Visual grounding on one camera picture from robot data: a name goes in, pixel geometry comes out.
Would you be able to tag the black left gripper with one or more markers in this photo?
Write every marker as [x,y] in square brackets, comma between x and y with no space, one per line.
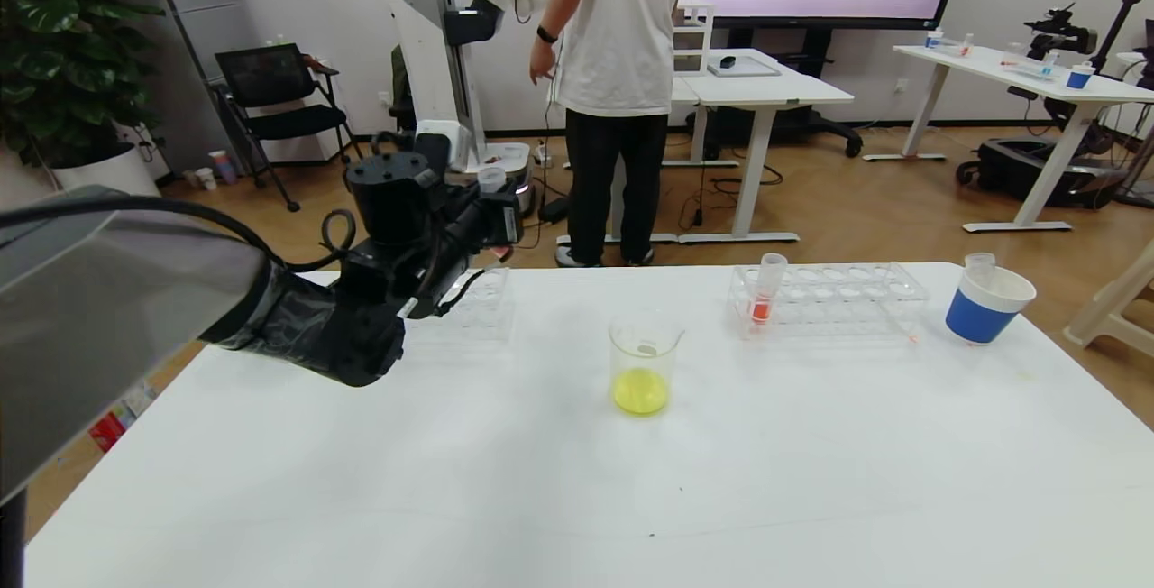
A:
[508,217]

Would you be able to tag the red pigment test tube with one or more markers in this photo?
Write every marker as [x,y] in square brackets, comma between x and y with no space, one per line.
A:
[762,308]
[491,180]

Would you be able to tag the yellow pigment test tube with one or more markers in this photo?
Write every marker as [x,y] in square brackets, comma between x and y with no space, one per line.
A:
[980,263]

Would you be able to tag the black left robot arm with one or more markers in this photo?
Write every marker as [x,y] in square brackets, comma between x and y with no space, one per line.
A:
[108,317]

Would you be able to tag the clear acrylic test tube rack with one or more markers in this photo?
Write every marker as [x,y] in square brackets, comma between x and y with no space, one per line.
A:
[838,299]
[487,308]

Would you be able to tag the clear glass beaker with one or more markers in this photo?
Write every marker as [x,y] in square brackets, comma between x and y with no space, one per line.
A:
[642,390]

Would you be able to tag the black power adapter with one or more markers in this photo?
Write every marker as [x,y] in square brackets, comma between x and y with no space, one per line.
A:
[552,209]

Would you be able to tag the white humanoid robot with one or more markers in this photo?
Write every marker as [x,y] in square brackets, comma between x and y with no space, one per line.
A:
[433,29]

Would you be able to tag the person in white shirt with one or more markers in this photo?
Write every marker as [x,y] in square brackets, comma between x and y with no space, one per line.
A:
[622,47]

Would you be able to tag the black office chair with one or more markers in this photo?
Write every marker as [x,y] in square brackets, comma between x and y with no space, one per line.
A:
[279,119]

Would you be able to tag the clear drawer organiser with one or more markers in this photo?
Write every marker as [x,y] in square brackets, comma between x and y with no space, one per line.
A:
[699,38]

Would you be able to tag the grey tray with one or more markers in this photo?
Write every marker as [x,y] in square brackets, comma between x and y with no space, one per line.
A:
[744,68]

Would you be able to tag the small white floor cup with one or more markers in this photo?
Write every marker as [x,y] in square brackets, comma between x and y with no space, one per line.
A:
[206,179]

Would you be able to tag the white standing desk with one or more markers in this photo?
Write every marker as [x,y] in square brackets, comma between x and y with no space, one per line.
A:
[775,87]

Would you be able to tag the black screen stand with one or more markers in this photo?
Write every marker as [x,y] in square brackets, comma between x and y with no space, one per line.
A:
[793,124]

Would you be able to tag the red gift bag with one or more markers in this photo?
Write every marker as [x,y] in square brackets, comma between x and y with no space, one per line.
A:
[122,417]

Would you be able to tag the green potted plant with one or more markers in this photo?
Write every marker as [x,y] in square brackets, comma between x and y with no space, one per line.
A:
[63,47]

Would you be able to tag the blue paper cup white rim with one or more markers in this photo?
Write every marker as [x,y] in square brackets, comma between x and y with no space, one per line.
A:
[978,322]

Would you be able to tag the black wheeled robot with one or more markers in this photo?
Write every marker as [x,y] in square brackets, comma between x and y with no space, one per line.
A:
[1019,169]

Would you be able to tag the long white table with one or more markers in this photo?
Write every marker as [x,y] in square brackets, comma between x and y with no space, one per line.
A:
[1010,69]

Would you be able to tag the small blue cup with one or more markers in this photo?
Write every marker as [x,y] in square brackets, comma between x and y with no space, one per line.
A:
[1079,78]

